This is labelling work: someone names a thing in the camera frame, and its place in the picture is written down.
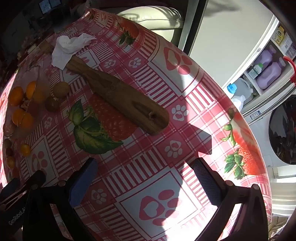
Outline yellow cherry tomato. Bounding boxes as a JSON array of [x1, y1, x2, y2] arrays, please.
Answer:
[[20, 143, 31, 157]]

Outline red checkered strawberry tablecloth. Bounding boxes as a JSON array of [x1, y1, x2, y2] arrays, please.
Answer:
[[0, 7, 273, 241]]

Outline orange kumquat in bowl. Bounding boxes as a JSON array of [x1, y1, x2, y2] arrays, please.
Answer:
[[26, 81, 37, 100], [8, 86, 24, 106], [20, 112, 35, 130], [11, 108, 26, 126]]

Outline dark brown round fruit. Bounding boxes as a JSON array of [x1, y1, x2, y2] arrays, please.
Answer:
[[45, 96, 61, 113]]

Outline white washing machine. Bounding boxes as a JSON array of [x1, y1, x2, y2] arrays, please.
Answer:
[[243, 93, 295, 179]]

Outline wooden cutting board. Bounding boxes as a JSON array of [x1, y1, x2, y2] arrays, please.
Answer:
[[38, 41, 170, 136]]

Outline tan round fruit by bowl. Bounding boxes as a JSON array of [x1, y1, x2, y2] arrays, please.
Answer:
[[53, 81, 70, 98]]

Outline white jug blue cap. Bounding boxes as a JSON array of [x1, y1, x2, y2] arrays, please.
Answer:
[[226, 78, 253, 104]]

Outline clear glass fruit bowl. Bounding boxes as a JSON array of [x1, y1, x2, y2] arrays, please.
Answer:
[[3, 66, 50, 140]]

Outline purple detergent bottle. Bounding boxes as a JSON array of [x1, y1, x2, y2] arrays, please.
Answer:
[[257, 45, 276, 69], [257, 58, 286, 90]]

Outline crumpled white paper napkin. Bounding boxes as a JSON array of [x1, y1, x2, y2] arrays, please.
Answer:
[[51, 33, 96, 70]]

